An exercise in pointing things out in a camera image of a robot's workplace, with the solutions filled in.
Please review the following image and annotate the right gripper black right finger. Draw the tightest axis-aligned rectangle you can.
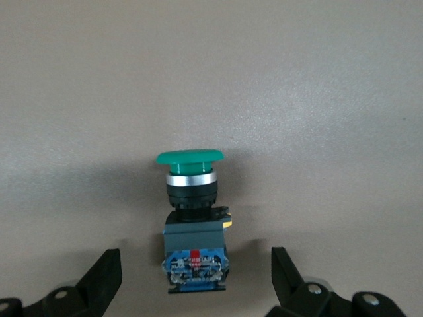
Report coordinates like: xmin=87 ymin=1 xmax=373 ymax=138
xmin=266 ymin=246 xmax=406 ymax=317

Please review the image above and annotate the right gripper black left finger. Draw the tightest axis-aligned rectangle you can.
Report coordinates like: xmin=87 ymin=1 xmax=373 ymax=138
xmin=0 ymin=248 xmax=123 ymax=317

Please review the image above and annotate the green mushroom pushbutton switch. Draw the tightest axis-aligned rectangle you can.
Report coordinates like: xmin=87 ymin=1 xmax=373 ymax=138
xmin=155 ymin=149 xmax=234 ymax=295

